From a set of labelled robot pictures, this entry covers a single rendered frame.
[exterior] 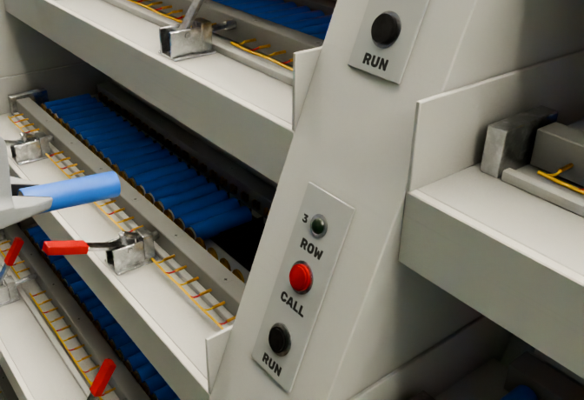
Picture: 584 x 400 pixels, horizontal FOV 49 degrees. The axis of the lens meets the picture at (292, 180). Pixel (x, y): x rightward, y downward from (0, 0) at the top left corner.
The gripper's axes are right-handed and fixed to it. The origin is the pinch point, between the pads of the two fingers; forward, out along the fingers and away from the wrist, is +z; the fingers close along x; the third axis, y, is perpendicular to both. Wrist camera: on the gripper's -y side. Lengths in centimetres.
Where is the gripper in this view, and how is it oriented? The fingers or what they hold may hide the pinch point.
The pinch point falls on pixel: (21, 204)
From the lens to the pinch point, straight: 44.5
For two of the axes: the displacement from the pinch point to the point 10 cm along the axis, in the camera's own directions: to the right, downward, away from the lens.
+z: 7.3, 0.4, 6.8
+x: -6.2, -3.8, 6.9
